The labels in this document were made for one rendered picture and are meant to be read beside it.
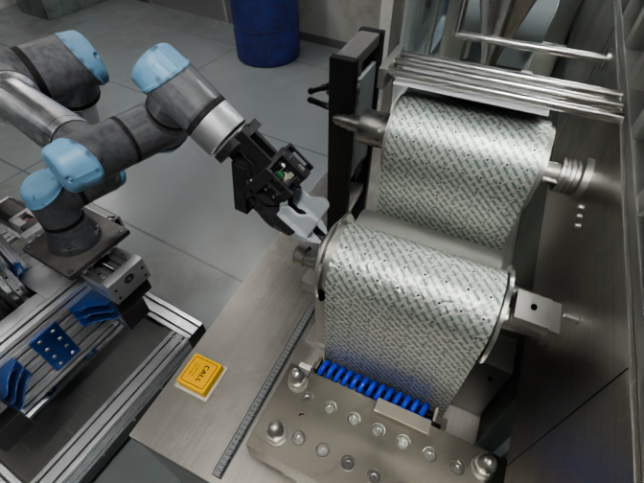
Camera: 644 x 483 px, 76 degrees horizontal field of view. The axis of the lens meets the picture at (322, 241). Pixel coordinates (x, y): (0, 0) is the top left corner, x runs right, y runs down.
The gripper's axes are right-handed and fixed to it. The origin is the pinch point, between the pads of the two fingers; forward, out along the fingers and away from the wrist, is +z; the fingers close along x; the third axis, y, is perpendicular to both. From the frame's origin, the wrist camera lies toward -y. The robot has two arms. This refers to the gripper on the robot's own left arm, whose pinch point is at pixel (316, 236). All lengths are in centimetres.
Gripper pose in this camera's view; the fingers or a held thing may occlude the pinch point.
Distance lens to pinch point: 67.4
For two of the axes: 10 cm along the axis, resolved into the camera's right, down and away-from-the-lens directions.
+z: 6.9, 6.7, 2.6
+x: 4.2, -6.7, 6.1
